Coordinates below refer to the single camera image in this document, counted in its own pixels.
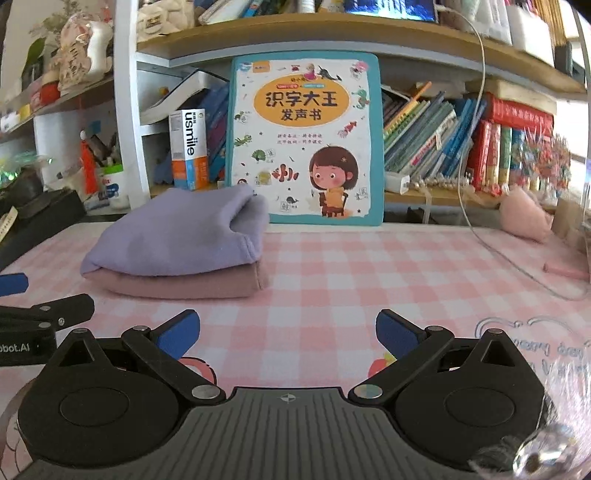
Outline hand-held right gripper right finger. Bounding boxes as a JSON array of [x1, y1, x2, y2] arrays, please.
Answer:
[[348, 309, 525, 407]]

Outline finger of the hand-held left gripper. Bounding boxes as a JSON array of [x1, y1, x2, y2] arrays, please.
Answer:
[[0, 292, 96, 331], [0, 272, 30, 296]]

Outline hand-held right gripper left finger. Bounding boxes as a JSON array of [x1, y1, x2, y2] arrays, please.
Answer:
[[56, 309, 227, 407]]

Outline purple and pink sweater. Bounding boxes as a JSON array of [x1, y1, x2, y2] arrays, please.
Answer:
[[80, 184, 271, 300]]

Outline white wristwatch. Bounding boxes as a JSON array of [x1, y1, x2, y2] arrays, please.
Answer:
[[0, 206, 20, 243]]

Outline black box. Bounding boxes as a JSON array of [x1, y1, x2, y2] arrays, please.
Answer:
[[0, 188, 88, 271]]

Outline white pen holder cup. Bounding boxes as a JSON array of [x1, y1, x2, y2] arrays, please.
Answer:
[[102, 165, 130, 209]]

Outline red tassel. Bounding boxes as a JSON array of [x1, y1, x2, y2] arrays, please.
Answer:
[[79, 131, 100, 195]]

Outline white charger plug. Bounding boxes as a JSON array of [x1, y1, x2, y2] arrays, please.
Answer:
[[383, 171, 411, 194]]

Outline bunch of pens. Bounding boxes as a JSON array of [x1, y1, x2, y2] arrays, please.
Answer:
[[85, 131, 121, 169]]

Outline pink plush toy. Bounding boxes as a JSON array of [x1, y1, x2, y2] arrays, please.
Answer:
[[498, 186, 554, 243]]

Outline pink pen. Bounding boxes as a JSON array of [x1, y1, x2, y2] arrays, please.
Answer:
[[542, 261, 585, 278]]

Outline clear shiny ornament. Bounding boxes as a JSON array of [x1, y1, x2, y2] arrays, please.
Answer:
[[466, 415, 587, 480]]

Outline white orange toothpaste box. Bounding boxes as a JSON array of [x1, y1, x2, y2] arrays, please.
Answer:
[[168, 109, 210, 191]]

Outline upright red book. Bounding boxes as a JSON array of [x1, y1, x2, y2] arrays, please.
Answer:
[[466, 119, 493, 190]]

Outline row of leaning books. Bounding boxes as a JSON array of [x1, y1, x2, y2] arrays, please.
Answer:
[[380, 82, 488, 181]]

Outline green plant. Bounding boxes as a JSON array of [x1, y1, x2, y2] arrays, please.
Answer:
[[23, 36, 47, 79]]

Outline colourful flower ornament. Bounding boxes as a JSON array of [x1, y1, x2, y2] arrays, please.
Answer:
[[521, 128, 574, 195]]

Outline decorative hanging plaque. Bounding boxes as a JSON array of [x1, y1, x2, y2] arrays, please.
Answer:
[[57, 13, 114, 91]]

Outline thick red dictionary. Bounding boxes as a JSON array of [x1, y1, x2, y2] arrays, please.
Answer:
[[484, 94, 555, 137]]

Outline teal children's picture book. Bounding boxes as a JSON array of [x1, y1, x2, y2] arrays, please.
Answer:
[[224, 51, 385, 227]]

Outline white quilted handbag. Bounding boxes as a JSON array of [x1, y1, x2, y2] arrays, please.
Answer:
[[137, 0, 190, 36]]

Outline wooden bookshelf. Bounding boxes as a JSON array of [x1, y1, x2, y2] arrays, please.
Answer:
[[0, 0, 591, 227]]

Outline black device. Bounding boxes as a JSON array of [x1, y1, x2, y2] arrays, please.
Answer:
[[553, 41, 587, 84]]

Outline tablet with lit screen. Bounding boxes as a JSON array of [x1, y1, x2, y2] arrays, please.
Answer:
[[344, 0, 437, 23]]

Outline white storage box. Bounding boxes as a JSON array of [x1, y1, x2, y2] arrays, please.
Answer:
[[510, 4, 555, 66]]

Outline books lying on shelf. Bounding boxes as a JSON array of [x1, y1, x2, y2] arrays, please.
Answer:
[[193, 0, 345, 24]]

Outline pearl bead string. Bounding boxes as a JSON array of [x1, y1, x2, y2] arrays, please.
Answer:
[[408, 175, 472, 190]]

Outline white charging cable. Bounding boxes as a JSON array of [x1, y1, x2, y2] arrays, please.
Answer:
[[436, 4, 591, 302]]

